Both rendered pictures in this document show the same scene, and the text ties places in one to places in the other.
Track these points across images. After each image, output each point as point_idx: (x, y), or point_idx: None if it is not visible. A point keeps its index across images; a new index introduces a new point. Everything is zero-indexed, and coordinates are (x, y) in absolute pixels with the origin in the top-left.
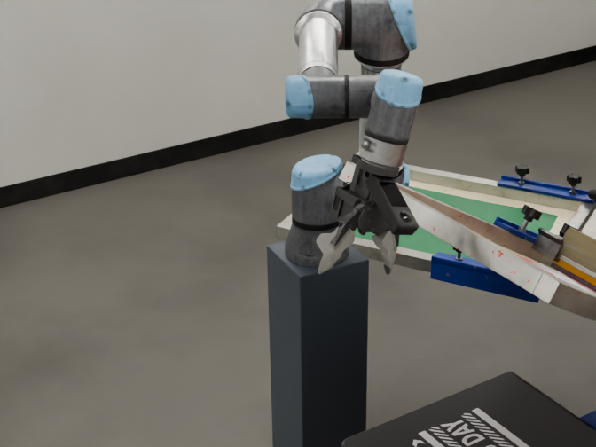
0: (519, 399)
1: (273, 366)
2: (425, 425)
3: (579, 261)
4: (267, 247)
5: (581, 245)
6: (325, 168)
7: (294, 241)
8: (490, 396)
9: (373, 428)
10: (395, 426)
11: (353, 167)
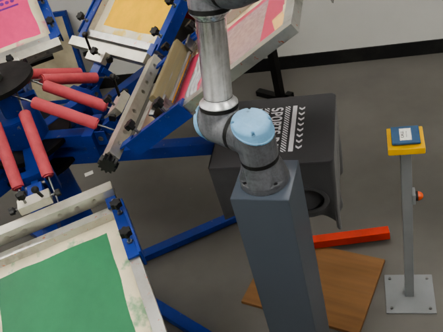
0: (227, 151)
1: (304, 268)
2: (284, 154)
3: (169, 93)
4: (289, 200)
5: (161, 90)
6: (252, 110)
7: (283, 163)
8: (235, 158)
9: (310, 161)
10: (298, 159)
11: (292, 20)
